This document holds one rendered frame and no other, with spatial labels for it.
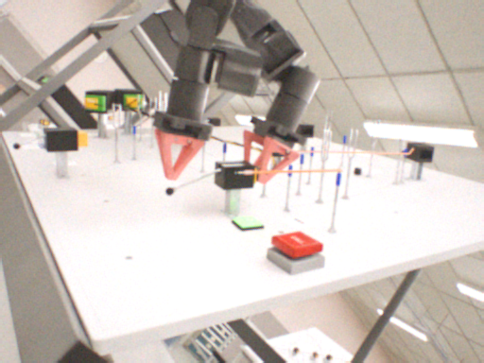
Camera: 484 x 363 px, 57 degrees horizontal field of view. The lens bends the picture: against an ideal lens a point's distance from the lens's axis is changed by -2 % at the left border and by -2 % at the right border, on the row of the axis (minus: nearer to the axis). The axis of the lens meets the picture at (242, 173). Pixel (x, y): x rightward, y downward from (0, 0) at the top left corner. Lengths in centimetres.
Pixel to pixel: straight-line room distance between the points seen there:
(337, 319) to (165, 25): 1073
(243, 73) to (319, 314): 1100
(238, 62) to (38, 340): 45
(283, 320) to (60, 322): 1056
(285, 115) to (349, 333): 1178
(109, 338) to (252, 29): 55
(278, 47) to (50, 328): 54
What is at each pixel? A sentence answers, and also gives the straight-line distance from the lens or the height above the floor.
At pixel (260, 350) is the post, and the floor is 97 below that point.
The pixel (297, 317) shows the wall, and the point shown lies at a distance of 1120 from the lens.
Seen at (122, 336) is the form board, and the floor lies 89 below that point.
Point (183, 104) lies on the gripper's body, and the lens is 68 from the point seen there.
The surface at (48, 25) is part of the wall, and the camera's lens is 837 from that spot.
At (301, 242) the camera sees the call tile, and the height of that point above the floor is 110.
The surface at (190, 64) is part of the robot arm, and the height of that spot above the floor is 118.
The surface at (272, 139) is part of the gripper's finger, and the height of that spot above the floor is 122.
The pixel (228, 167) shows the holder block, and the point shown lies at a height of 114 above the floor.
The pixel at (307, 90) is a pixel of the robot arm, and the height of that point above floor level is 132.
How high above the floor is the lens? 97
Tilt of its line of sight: 14 degrees up
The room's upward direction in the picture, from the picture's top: 46 degrees clockwise
